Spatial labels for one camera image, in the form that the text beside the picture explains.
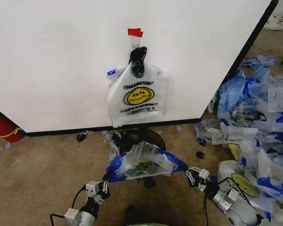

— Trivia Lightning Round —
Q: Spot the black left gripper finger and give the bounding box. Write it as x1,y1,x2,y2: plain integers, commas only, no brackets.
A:
94,191,111,206
101,174,112,194

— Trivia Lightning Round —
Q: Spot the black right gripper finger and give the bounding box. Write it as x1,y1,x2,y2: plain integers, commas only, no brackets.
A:
184,165,202,176
186,174,197,188

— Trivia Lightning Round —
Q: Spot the clear bag with blue handles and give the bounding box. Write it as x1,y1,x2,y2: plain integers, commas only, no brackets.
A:
105,140,218,187

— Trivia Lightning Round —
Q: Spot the white smiley-face garbage bag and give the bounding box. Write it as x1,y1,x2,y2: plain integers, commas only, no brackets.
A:
105,65,169,129

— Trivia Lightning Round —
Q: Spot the white smiley-face plastic bag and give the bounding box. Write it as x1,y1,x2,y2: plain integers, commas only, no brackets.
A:
217,160,261,206

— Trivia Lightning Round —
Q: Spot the white printed plastic bag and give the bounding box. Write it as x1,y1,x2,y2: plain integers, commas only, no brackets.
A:
211,122,259,148

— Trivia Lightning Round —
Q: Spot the white and blue plastic bag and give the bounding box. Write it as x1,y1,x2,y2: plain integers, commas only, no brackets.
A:
256,175,283,204

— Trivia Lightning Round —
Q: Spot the crumpled blue plastic bag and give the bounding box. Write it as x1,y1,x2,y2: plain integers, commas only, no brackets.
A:
216,68,271,120

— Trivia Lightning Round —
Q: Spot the clear printed plastic bag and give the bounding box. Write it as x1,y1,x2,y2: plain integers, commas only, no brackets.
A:
266,76,283,114

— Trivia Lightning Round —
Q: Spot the crumpled pale blue bag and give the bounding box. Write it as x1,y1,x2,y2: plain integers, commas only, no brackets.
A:
240,55,278,70

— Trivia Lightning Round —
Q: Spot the red cylinder with yellow stripe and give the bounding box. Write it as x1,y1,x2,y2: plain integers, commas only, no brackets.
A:
0,104,27,143

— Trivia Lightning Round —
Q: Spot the black plastic tie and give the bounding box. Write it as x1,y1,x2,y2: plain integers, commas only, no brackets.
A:
128,46,148,79

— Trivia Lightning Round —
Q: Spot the red tape strip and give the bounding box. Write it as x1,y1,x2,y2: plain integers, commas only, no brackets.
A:
127,27,144,38

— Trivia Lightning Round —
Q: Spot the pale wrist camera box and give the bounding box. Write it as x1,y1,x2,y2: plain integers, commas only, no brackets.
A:
199,169,210,181
85,181,100,195

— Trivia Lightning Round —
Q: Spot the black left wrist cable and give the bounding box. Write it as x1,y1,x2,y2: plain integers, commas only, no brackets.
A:
71,184,88,210

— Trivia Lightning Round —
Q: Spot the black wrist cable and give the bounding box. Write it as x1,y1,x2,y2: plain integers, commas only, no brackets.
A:
203,178,237,226
71,184,88,210

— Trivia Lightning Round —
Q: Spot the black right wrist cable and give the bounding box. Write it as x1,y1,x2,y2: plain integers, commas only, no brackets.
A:
203,178,237,226

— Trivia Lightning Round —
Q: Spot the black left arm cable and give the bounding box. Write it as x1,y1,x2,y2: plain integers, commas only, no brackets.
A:
49,213,67,226

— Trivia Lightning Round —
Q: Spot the clear bag with black handle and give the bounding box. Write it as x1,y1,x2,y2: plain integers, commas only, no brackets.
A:
230,100,267,123

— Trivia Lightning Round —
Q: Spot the clear wall hook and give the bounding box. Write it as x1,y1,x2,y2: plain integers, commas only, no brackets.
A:
131,36,142,48

